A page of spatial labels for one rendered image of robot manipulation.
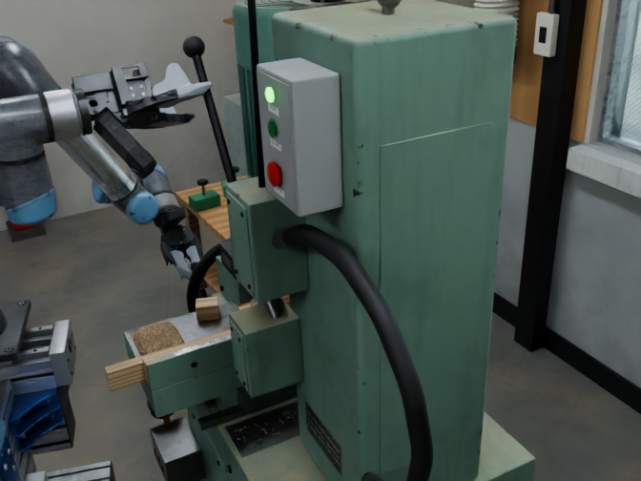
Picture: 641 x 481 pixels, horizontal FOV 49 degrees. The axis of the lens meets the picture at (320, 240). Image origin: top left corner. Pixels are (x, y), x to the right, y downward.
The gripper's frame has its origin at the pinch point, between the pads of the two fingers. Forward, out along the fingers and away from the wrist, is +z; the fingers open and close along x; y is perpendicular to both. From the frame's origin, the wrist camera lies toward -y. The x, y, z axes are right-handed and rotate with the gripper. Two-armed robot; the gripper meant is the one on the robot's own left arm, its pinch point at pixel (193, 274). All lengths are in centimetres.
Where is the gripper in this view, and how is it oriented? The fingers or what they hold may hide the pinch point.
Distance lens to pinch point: 169.6
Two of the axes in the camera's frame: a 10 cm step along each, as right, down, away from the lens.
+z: 4.1, 7.8, -4.6
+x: -8.9, 2.4, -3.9
